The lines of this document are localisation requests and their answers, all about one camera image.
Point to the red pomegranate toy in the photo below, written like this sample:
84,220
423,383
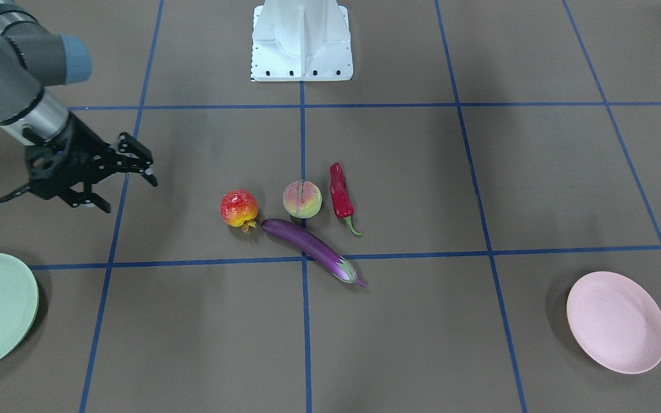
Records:
239,209

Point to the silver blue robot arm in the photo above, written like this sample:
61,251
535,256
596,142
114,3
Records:
33,59

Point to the purple eggplant toy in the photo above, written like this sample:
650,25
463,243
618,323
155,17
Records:
311,245

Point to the white pedestal column base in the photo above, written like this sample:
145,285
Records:
301,41

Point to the peach toy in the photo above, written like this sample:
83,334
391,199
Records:
302,199

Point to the red chili pepper toy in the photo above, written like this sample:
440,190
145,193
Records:
342,205

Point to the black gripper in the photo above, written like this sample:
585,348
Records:
82,149

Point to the pink plate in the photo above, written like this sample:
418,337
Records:
615,321

